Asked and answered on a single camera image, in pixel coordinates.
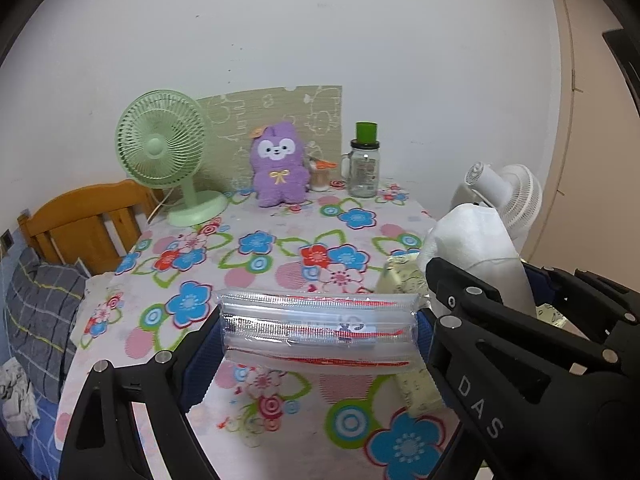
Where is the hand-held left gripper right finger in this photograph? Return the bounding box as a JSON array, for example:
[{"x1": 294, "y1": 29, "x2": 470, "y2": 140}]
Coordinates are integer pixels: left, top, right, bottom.
[{"x1": 416, "y1": 308, "x2": 438, "y2": 363}]

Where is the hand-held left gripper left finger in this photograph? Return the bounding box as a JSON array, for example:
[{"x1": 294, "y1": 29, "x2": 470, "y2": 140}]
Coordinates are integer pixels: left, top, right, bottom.
[{"x1": 59, "y1": 309, "x2": 224, "y2": 480}]

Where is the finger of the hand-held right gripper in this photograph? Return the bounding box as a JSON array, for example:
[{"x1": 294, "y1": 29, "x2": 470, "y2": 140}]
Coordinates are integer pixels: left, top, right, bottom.
[
  {"x1": 425, "y1": 256, "x2": 621, "y2": 480},
  {"x1": 524, "y1": 264, "x2": 640, "y2": 361}
]

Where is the smooth white towel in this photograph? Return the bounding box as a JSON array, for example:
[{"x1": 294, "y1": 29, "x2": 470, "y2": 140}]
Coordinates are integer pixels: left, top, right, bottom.
[{"x1": 417, "y1": 203, "x2": 537, "y2": 317}]

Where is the pale yellow patterned box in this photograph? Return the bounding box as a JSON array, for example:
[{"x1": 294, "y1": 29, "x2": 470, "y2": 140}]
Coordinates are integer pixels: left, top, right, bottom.
[{"x1": 375, "y1": 254, "x2": 568, "y2": 417}]

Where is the clear zip bags stack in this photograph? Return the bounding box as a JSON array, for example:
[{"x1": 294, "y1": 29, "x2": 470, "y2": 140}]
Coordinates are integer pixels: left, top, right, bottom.
[{"x1": 216, "y1": 287, "x2": 427, "y2": 377}]

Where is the white desk fan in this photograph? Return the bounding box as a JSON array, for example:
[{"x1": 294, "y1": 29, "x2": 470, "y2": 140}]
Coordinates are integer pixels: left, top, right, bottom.
[{"x1": 452, "y1": 161, "x2": 544, "y2": 257}]

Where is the beige door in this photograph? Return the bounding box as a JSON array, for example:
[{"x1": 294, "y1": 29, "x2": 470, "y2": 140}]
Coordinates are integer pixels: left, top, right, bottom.
[{"x1": 532, "y1": 0, "x2": 640, "y2": 281}]

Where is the glass jar mug green lid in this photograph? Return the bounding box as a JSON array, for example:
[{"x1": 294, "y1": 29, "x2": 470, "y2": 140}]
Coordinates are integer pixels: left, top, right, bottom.
[{"x1": 341, "y1": 121, "x2": 381, "y2": 199}]

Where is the floral tablecloth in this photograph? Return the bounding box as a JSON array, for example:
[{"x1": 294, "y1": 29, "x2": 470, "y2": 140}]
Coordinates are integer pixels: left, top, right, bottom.
[{"x1": 54, "y1": 182, "x2": 464, "y2": 480}]

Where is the blue bed sheet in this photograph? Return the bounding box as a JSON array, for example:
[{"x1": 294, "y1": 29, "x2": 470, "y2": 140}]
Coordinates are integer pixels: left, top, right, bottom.
[{"x1": 10, "y1": 392, "x2": 68, "y2": 467}]

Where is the grey plaid pillow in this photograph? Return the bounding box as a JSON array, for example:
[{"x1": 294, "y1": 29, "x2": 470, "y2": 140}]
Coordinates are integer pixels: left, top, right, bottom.
[{"x1": 0, "y1": 247, "x2": 92, "y2": 407}]

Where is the small cup with orange stick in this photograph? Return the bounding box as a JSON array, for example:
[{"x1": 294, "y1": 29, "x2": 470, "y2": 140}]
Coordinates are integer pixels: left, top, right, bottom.
[{"x1": 307, "y1": 155, "x2": 340, "y2": 194}]

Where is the white crumpled cloth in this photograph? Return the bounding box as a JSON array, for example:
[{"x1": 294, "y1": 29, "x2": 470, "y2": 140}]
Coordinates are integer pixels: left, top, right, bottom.
[{"x1": 0, "y1": 359, "x2": 42, "y2": 437}]

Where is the wooden bed headboard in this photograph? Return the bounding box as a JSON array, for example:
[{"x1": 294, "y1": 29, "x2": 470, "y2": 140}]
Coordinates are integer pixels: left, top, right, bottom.
[{"x1": 17, "y1": 180, "x2": 169, "y2": 277}]

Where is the purple plush toy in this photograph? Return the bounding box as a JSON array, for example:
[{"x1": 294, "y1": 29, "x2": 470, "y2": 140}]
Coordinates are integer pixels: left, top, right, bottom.
[{"x1": 249, "y1": 121, "x2": 312, "y2": 210}]

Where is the green desk fan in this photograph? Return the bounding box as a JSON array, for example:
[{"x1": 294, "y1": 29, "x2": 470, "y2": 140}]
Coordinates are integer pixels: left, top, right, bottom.
[{"x1": 115, "y1": 89, "x2": 229, "y2": 228}]

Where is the white fan cable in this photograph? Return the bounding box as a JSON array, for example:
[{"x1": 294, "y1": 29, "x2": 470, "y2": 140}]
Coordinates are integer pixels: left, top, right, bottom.
[{"x1": 146, "y1": 189, "x2": 173, "y2": 222}]

